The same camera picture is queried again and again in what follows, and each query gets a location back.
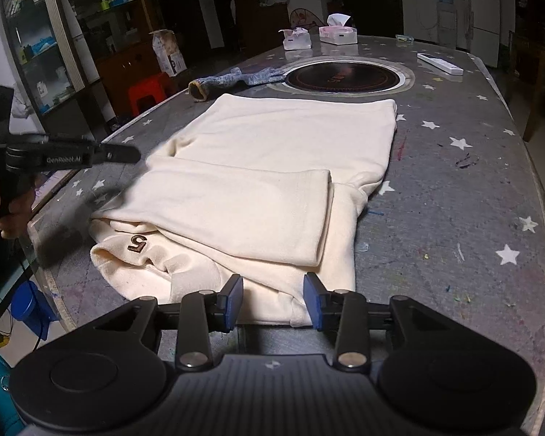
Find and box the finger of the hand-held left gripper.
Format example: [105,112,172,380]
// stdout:
[7,142,142,171]

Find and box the round black induction cooktop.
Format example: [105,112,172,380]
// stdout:
[272,56,417,96]

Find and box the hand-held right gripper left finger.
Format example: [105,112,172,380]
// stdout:
[92,274,245,370]

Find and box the water dispenser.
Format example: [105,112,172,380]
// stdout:
[435,0,460,50]

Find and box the white refrigerator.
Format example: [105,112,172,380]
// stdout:
[469,0,501,68]

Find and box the cream sweatshirt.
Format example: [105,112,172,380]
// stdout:
[90,93,399,328]

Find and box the glass-door shelf cabinet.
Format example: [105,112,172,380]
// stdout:
[0,0,164,121]

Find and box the white remote control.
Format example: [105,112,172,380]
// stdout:
[417,52,464,76]

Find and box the pink tissue box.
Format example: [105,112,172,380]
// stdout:
[318,13,359,45]

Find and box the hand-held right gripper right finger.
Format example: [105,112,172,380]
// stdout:
[302,272,460,371]

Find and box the grey star-printed tablecloth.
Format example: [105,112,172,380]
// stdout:
[27,34,545,436]

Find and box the white wipes box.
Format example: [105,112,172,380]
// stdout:
[278,27,313,51]

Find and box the blue-grey knit sock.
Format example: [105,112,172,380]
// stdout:
[188,66,292,102]

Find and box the electric fan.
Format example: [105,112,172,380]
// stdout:
[289,7,324,29]

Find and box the blue plastic bucket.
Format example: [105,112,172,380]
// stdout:
[10,280,59,326]

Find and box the person's left hand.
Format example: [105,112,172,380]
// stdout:
[0,173,38,239]

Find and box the red plastic stool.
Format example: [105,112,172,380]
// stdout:
[127,73,179,117]

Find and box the white paper bag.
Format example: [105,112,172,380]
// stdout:
[148,29,187,78]

